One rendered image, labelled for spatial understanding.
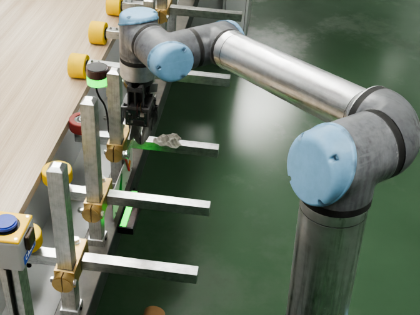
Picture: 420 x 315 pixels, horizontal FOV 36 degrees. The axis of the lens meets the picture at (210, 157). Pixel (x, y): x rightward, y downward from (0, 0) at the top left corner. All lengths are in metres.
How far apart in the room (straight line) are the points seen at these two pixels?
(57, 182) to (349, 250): 0.62
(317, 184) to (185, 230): 1.95
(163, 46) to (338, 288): 0.62
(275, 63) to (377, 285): 1.68
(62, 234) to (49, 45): 1.06
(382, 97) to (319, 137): 0.18
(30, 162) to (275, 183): 1.65
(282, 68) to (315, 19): 3.69
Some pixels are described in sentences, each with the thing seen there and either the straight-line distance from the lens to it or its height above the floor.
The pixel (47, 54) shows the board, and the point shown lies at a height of 0.90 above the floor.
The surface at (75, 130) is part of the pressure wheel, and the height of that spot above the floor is 0.89.
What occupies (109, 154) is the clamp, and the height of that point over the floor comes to 0.85.
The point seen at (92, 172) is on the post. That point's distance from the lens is 1.66.
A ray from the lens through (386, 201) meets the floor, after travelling 3.24.
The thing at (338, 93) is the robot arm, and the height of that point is 1.40.
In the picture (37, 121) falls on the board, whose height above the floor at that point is 0.90.
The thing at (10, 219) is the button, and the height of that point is 1.23.
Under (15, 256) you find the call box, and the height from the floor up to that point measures 1.19.
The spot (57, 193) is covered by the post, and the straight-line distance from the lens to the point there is 1.39.
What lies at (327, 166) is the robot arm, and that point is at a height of 1.42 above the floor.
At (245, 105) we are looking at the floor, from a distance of 3.77.
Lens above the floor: 1.98
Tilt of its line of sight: 36 degrees down
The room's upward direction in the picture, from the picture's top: 4 degrees clockwise
